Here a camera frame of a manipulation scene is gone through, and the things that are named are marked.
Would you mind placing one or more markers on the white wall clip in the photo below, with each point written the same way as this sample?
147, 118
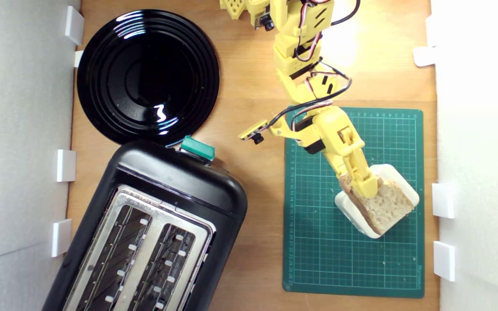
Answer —
444, 260
74, 25
61, 237
442, 201
424, 56
78, 58
66, 165

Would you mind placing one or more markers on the black two-slot toaster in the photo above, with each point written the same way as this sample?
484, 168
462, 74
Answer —
180, 177

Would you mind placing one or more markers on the green toaster lever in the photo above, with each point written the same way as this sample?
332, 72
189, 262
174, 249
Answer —
198, 147

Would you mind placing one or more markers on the white block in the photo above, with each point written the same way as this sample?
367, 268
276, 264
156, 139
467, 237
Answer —
395, 172

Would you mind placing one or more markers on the green cutting mat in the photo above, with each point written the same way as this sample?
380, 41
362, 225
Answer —
318, 259

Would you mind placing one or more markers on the black plate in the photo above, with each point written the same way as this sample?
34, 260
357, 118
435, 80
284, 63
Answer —
145, 77

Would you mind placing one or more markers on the yellow wrist camera mount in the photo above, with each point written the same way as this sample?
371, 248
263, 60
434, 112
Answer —
252, 130

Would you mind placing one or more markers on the brown bread slice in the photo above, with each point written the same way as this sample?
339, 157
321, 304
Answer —
387, 207

